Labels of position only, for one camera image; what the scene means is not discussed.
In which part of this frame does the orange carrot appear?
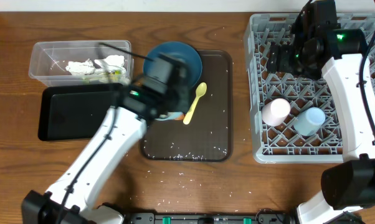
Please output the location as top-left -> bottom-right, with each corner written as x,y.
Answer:
175,113 -> 185,120

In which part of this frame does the dark blue plate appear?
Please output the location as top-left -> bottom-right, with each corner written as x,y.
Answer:
147,41 -> 202,88

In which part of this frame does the pink cup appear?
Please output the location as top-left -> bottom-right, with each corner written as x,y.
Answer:
262,98 -> 291,126

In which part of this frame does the yellow green snack wrapper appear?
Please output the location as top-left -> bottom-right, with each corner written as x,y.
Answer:
82,68 -> 131,85

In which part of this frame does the light blue cup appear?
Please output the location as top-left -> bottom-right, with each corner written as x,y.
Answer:
293,107 -> 326,136

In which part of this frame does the white tissue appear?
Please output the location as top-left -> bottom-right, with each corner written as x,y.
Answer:
94,55 -> 125,70
65,59 -> 95,76

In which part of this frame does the light blue bowl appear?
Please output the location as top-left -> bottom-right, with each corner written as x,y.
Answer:
156,112 -> 183,121

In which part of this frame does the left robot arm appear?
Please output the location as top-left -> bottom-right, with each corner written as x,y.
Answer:
21,72 -> 195,223

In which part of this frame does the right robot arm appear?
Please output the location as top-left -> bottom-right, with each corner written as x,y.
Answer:
267,27 -> 375,223

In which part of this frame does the clear plastic waste bin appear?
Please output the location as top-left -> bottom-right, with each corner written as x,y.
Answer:
29,40 -> 133,86

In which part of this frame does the pale yellow plastic spoon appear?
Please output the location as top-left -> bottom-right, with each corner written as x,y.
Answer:
183,82 -> 207,125

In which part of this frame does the dark brown serving tray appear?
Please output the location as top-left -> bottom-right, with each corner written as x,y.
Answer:
140,50 -> 233,162

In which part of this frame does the black rectangular tray bin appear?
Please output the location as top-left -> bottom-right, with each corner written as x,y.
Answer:
37,83 -> 123,141

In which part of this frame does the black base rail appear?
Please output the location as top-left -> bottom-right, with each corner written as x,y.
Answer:
123,211 -> 298,224

